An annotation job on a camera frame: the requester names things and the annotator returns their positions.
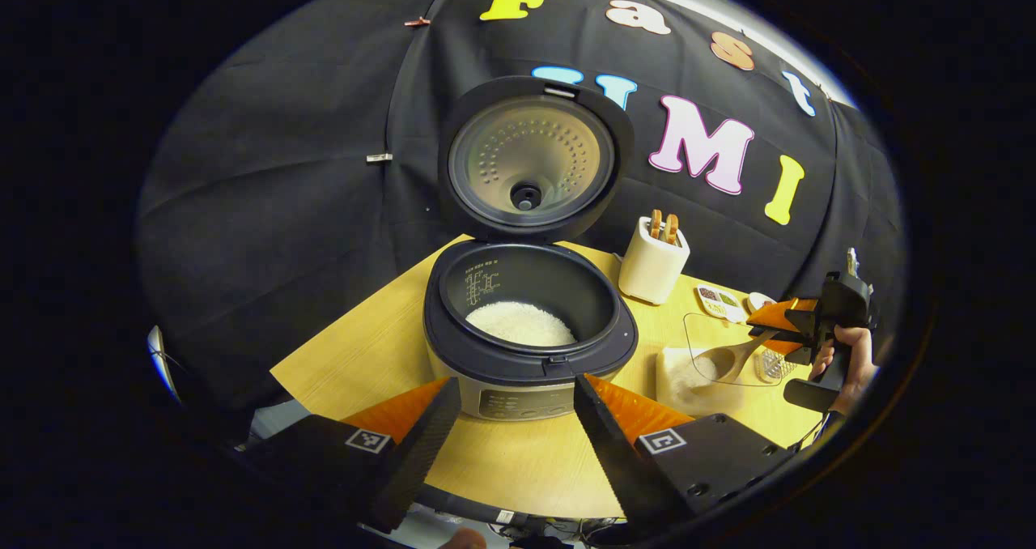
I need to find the dark grey rice cooker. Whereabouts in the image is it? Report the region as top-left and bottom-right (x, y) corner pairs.
(422, 75), (640, 422)

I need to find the clear chopstick holder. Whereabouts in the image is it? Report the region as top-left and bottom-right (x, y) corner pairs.
(754, 348), (798, 384)

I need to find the wooden spoon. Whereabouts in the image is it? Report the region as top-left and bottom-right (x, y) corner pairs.
(694, 330), (782, 385)

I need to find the white rice pile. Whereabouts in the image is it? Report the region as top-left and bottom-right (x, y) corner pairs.
(465, 301), (577, 347)
(664, 353), (729, 396)

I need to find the white toaster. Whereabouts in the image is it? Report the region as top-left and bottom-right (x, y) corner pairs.
(618, 215), (691, 305)

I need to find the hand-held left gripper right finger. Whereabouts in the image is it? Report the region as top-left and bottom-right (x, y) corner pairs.
(573, 375), (798, 535)

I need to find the white divided grain dish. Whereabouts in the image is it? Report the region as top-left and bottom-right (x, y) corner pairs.
(696, 284), (749, 324)

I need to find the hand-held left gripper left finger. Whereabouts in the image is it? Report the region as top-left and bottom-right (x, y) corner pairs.
(243, 377), (462, 534)

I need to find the white container with clear lid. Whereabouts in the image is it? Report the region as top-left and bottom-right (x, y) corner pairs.
(656, 313), (802, 416)

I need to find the white side desk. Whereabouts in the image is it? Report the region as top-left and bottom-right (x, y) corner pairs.
(147, 326), (183, 404)

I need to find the black backdrop cloth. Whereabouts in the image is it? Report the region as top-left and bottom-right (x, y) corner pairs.
(134, 0), (907, 420)

